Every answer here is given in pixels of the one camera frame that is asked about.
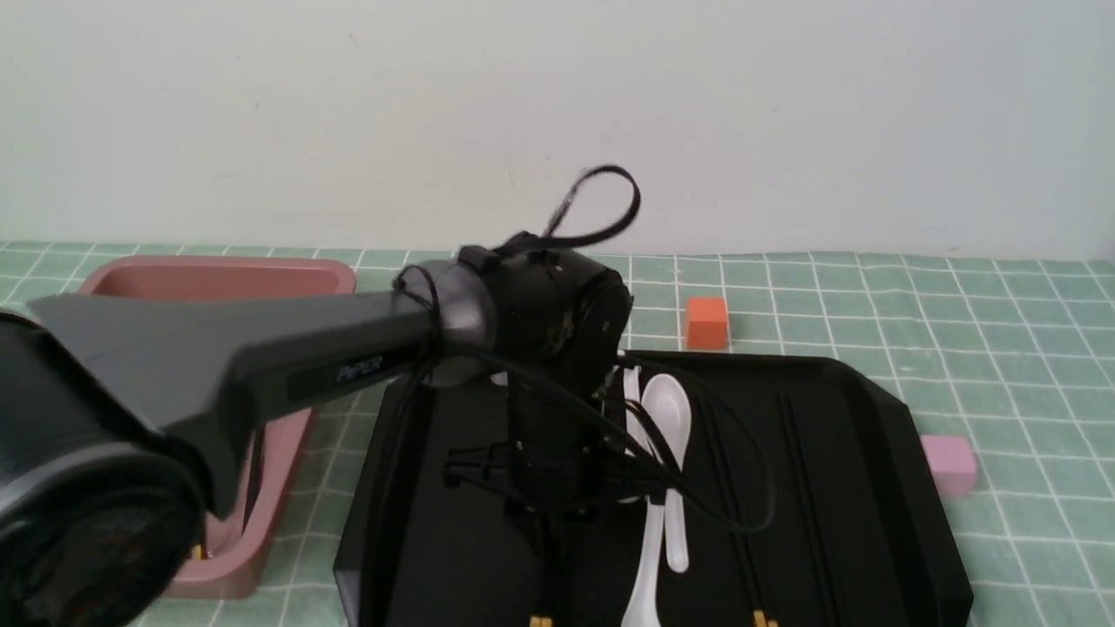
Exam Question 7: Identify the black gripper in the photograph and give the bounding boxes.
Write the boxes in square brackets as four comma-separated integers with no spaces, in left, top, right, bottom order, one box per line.
[443,358,668,558]

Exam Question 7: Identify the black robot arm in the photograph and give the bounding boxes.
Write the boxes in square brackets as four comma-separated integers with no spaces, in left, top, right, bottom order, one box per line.
[3,232,666,626]

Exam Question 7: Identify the black chopstick on tray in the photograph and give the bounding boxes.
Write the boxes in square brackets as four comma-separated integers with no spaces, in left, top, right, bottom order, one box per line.
[707,408,781,626]
[698,395,772,626]
[527,517,558,626]

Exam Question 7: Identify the white spoon upside down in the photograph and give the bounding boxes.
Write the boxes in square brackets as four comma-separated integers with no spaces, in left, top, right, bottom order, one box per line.
[624,366,644,448]

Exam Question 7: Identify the white spoon bowl up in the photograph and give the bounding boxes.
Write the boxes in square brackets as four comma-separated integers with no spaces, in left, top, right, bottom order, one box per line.
[642,374,694,573]

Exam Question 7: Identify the white spoon at bottom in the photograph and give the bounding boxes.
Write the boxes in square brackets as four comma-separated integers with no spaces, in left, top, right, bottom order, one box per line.
[620,502,665,627]

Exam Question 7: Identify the orange cube block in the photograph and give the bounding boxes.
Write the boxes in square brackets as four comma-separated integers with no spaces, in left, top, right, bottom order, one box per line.
[683,297,729,353]

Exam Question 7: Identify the black plastic tray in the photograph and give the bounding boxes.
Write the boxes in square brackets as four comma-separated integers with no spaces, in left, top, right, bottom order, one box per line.
[335,350,973,626]

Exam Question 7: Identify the pink plastic bin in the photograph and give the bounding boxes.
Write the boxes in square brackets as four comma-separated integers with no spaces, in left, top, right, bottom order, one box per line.
[78,255,357,600]

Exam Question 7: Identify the pink cube block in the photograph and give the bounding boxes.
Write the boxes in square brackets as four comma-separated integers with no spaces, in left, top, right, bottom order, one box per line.
[920,434,979,499]

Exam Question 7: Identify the green checkered tablecloth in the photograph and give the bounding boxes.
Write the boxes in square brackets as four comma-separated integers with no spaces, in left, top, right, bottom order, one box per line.
[1,240,1114,626]

